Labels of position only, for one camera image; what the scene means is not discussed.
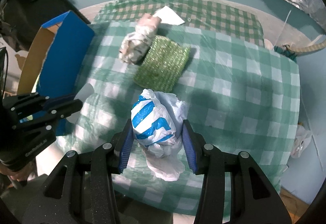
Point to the black hanging clothes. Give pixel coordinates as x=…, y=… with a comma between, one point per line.
x=30, y=10

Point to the green glitter sponge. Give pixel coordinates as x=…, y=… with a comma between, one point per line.
x=163, y=63

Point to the cardboard box with blue rim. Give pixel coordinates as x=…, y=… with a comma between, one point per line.
x=66, y=48

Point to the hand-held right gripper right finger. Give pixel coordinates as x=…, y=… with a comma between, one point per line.
x=189, y=147

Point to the rolled patterned cloth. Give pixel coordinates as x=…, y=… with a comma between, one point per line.
x=135, y=46

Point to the white blue striped plastic bag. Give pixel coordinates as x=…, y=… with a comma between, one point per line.
x=152, y=122

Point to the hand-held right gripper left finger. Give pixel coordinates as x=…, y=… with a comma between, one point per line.
x=126, y=145

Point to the green checked tablecloth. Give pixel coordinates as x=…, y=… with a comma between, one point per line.
x=229, y=86

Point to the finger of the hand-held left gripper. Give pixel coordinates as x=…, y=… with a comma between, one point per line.
x=38, y=103
x=58, y=114

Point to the white paper card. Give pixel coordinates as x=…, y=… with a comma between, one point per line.
x=170, y=16

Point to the person's left hand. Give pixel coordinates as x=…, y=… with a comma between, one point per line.
x=16, y=177

